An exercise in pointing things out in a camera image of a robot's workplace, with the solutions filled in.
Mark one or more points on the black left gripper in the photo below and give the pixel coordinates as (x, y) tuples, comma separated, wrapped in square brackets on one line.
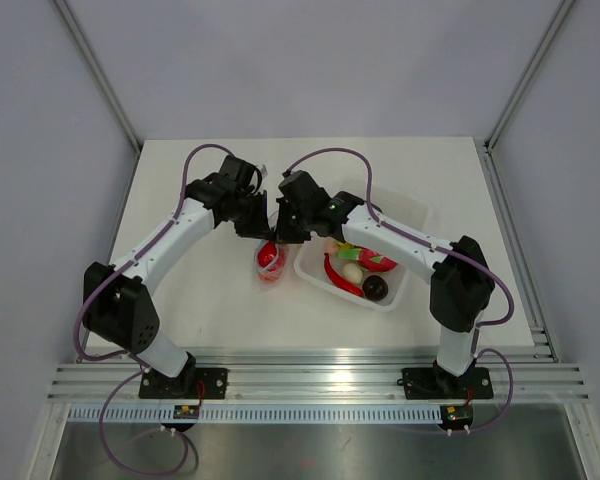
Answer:
[(261, 228)]

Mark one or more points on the right small circuit board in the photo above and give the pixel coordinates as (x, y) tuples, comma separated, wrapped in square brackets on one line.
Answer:
[(456, 417)]

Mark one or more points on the small circuit board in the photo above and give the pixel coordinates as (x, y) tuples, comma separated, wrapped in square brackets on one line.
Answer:
[(456, 417), (186, 412)]

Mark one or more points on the aluminium rail frame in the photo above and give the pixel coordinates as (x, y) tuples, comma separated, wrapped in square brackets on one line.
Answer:
[(286, 377)]

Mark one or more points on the pink dragon fruit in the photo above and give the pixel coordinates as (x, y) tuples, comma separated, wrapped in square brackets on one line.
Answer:
[(367, 259)]

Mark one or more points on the orange red tomato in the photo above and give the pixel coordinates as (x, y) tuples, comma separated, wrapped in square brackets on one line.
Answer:
[(272, 274)]

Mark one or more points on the white slotted cable duct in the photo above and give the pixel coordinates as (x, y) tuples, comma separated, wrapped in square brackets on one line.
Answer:
[(263, 414)]

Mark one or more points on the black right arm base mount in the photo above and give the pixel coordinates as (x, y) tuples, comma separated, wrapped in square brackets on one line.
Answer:
[(434, 383)]

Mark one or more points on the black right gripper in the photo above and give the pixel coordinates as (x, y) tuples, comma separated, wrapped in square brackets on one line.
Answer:
[(285, 234)]

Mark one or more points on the left small circuit board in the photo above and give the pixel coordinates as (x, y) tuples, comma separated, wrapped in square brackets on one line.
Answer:
[(186, 412)]

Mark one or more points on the pink peach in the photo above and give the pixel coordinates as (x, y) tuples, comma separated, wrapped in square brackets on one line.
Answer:
[(331, 246)]

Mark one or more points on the red chili pepper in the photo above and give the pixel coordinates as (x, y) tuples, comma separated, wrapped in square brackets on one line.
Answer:
[(338, 280)]

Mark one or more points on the white garlic bulb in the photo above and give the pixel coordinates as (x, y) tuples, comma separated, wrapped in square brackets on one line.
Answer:
[(353, 273)]

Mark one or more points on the left aluminium corner post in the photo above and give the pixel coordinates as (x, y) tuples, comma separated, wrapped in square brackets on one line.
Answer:
[(72, 24)]

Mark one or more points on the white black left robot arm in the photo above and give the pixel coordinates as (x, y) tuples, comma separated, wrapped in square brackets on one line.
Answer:
[(118, 298)]

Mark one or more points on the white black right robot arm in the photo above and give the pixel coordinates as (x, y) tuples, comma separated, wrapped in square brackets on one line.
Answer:
[(459, 280)]

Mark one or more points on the right aluminium corner post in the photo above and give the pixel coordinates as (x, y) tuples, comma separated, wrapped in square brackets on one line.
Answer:
[(548, 38)]

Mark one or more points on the aluminium corner post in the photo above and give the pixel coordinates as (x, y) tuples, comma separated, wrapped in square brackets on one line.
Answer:
[(72, 24), (548, 38)]

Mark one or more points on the white perforated plastic basket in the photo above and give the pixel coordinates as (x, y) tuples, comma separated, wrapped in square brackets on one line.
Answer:
[(403, 209)]

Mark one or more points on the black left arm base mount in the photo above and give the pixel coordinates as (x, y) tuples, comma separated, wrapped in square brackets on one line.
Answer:
[(210, 383)]

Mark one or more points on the clear zip top bag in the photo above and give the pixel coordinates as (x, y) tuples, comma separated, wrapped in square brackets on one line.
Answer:
[(283, 259)]

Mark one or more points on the red apple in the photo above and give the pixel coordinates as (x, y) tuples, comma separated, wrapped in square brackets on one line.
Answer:
[(267, 254)]

